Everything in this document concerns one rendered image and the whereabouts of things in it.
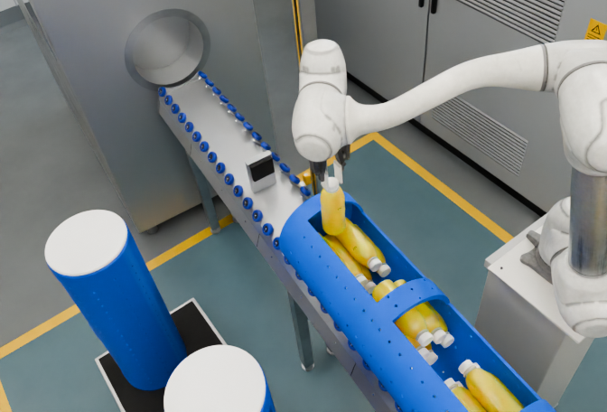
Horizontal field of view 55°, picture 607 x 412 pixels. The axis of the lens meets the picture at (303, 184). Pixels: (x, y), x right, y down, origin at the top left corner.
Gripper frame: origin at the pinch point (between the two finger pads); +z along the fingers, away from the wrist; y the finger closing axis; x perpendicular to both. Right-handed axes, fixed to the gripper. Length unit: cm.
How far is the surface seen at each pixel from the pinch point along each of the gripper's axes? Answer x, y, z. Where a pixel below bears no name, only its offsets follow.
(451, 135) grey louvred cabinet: -89, -134, 124
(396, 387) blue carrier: 47, 14, 28
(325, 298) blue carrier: 15.4, 14.0, 28.4
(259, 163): -48, 1, 33
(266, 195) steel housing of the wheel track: -46, 2, 48
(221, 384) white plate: 17, 49, 37
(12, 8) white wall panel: -431, 51, 126
